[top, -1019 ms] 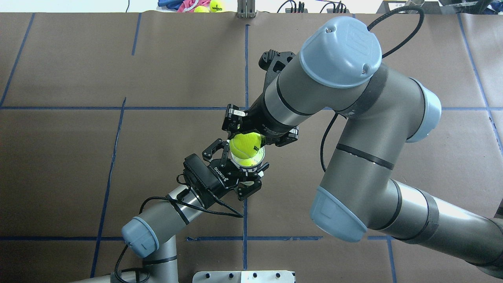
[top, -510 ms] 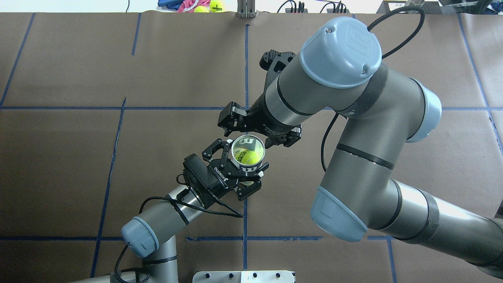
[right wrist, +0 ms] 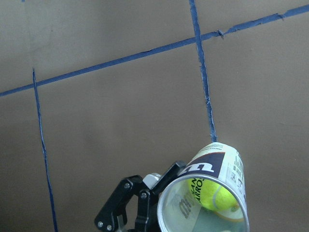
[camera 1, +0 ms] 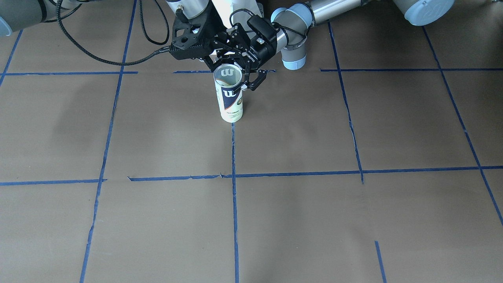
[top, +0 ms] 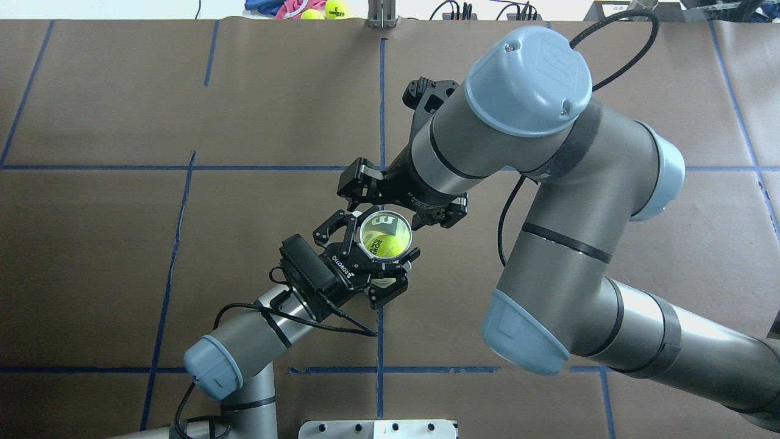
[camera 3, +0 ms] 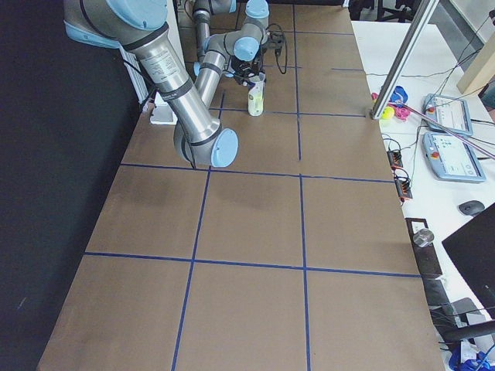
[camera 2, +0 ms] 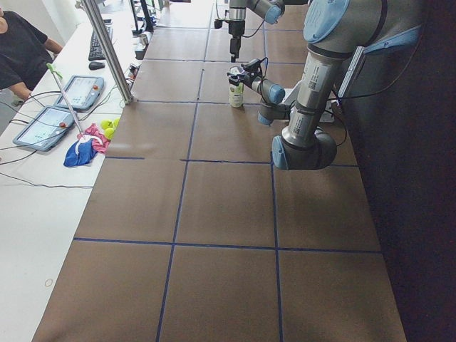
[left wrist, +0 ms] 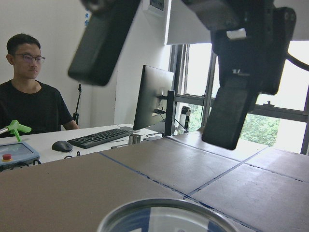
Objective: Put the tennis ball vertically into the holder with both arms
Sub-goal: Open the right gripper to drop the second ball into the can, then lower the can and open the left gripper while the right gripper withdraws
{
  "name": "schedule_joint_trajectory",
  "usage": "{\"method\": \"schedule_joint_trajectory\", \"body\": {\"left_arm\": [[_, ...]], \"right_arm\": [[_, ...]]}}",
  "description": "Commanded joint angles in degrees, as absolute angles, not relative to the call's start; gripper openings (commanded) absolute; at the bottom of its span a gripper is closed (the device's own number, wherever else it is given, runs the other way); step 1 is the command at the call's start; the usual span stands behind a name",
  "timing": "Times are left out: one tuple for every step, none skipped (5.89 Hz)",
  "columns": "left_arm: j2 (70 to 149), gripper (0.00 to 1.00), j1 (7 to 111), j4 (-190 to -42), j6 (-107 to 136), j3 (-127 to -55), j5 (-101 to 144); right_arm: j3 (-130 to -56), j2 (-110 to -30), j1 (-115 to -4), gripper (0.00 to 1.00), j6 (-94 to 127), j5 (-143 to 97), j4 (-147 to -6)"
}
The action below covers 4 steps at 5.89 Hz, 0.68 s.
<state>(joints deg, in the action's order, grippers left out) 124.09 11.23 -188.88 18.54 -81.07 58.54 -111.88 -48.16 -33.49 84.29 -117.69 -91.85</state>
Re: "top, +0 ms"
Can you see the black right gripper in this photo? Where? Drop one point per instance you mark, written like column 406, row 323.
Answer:
column 407, row 180

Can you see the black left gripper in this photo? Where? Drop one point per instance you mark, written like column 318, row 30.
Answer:
column 337, row 273

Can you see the yellow tennis ball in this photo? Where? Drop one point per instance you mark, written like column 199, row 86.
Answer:
column 384, row 246

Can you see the white tennis ball can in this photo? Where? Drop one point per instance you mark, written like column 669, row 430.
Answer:
column 386, row 222

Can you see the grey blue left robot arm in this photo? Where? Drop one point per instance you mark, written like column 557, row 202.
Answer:
column 232, row 393

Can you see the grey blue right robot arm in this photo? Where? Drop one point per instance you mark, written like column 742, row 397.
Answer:
column 528, row 104

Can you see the spare tennis ball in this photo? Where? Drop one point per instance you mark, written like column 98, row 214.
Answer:
column 312, row 14
column 337, row 10

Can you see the spare tennis ball lower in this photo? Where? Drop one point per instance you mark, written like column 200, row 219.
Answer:
column 312, row 14

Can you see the blue pink cloth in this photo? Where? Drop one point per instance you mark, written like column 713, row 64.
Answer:
column 280, row 10

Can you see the metal cup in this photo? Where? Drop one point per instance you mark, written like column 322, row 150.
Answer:
column 642, row 5

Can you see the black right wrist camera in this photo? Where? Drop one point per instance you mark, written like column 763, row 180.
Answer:
column 425, row 97

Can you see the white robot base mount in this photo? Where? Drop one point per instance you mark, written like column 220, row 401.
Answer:
column 380, row 428

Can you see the aluminium frame post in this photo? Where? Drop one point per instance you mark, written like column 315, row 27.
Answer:
column 381, row 14

